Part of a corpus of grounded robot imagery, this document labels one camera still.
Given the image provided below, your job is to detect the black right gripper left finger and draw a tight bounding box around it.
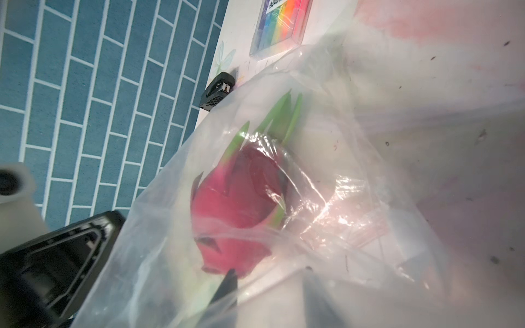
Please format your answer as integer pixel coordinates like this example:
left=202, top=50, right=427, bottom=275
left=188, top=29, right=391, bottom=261
left=196, top=269, right=239, bottom=327

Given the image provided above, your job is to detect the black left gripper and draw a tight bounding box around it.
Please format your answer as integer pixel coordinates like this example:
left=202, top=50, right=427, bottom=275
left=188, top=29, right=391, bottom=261
left=1, top=210, right=125, bottom=327

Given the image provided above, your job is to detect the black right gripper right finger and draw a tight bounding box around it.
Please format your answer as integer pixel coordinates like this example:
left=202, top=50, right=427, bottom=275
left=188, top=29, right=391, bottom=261
left=302, top=266, right=347, bottom=327

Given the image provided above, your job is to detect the clear zip-top bag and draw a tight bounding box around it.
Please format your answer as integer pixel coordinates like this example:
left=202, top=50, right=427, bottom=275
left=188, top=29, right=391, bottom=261
left=73, top=35, right=451, bottom=327

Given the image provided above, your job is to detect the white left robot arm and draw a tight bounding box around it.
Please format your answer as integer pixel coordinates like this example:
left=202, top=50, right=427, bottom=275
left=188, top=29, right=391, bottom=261
left=1, top=163, right=124, bottom=327

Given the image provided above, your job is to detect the black stapler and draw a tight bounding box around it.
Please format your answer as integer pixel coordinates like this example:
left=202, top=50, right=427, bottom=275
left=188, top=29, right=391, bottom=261
left=199, top=72, right=236, bottom=112

